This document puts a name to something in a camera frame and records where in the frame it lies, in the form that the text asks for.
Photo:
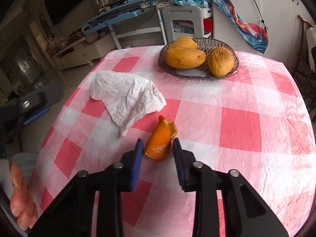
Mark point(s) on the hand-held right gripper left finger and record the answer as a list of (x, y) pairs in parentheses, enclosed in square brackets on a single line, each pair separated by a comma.
[(137, 167)]

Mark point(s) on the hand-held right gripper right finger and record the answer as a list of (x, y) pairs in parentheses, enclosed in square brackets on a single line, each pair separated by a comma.
[(179, 167)]

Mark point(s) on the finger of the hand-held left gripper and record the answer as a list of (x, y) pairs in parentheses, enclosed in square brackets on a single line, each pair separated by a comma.
[(37, 98)]

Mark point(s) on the orange peel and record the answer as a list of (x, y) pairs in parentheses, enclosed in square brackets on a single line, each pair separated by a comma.
[(160, 140)]

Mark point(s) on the person's left hand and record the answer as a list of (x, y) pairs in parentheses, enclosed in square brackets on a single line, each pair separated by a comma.
[(19, 197)]

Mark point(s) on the clear bags of clutter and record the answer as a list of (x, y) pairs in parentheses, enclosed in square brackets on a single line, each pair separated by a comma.
[(58, 43)]

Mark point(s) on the cream television cabinet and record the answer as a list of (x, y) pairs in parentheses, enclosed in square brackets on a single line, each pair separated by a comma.
[(84, 51)]

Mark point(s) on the pink white checked tablecloth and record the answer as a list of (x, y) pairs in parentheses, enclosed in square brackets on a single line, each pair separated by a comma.
[(234, 128)]

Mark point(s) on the white crumpled paper towel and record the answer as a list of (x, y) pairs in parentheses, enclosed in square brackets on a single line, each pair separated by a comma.
[(123, 96)]

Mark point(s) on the pink kettlebell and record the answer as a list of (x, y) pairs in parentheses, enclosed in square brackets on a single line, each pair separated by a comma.
[(90, 35)]

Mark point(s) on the grey glass fruit bowl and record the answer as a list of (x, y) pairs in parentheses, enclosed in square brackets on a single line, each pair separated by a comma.
[(197, 72)]

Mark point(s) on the black flat television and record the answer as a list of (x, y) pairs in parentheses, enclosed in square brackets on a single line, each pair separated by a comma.
[(66, 0)]

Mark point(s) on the wrinkled yellow mango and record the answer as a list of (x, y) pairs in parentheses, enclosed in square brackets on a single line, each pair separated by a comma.
[(221, 61)]

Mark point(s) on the blue study desk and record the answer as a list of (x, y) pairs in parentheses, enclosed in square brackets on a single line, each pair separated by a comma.
[(118, 12)]

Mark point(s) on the white storage basket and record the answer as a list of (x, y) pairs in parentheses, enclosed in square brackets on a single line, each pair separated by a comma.
[(207, 22)]

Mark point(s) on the colourful printed bag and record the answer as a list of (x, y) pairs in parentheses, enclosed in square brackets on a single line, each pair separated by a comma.
[(249, 34)]

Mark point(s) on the white plastic stool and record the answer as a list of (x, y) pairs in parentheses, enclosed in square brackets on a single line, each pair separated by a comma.
[(182, 13)]

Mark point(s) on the white cabinet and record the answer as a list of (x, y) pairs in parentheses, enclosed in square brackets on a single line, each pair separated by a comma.
[(281, 17)]

